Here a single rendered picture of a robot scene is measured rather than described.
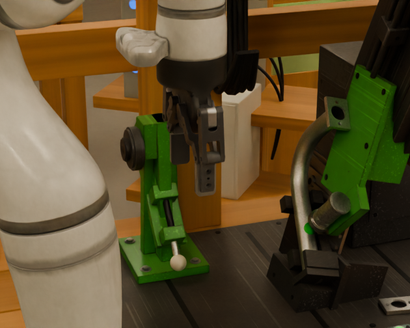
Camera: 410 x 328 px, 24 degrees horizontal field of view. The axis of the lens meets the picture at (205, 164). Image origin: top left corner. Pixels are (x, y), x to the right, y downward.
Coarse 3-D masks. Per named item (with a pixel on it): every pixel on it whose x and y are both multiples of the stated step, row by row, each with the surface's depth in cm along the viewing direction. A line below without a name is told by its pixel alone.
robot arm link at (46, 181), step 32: (0, 32) 72; (0, 64) 72; (0, 96) 71; (32, 96) 73; (0, 128) 71; (32, 128) 72; (64, 128) 74; (0, 160) 71; (32, 160) 71; (64, 160) 72; (0, 192) 72; (32, 192) 71; (64, 192) 72; (96, 192) 74; (0, 224) 74; (32, 224) 72; (64, 224) 72
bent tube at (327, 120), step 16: (336, 112) 155; (320, 128) 155; (336, 128) 152; (304, 144) 160; (304, 160) 161; (304, 176) 161; (304, 192) 160; (304, 208) 158; (304, 224) 157; (304, 240) 156
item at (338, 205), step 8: (336, 192) 149; (328, 200) 149; (336, 200) 148; (344, 200) 149; (320, 208) 151; (328, 208) 149; (336, 208) 148; (344, 208) 148; (312, 216) 153; (320, 216) 151; (328, 216) 150; (336, 216) 149; (312, 224) 153; (320, 224) 152; (328, 224) 152
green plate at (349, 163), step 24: (360, 72) 152; (360, 96) 151; (384, 96) 145; (360, 120) 150; (384, 120) 145; (336, 144) 156; (360, 144) 149; (384, 144) 148; (336, 168) 155; (360, 168) 148; (384, 168) 150
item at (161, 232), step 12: (156, 192) 161; (168, 192) 162; (156, 204) 164; (168, 204) 162; (156, 216) 163; (168, 216) 161; (180, 216) 164; (156, 228) 162; (168, 228) 160; (180, 228) 160; (156, 240) 162; (168, 240) 159; (180, 240) 161
